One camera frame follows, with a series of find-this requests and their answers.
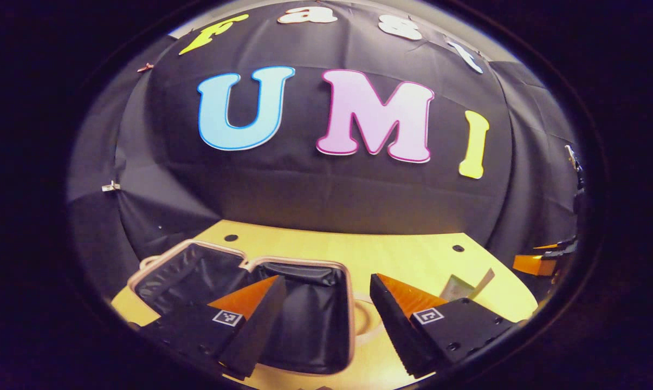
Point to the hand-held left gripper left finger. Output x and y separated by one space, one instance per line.
261 325

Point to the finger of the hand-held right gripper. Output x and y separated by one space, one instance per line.
535 265
559 249

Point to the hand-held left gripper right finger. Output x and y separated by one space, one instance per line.
396 330

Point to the pink suitcase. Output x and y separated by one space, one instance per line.
196 271

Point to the black backdrop cloth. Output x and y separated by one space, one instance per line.
331 189

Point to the silver cloth clip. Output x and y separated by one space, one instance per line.
110 187

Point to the pink cloth clip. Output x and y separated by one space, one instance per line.
144 67

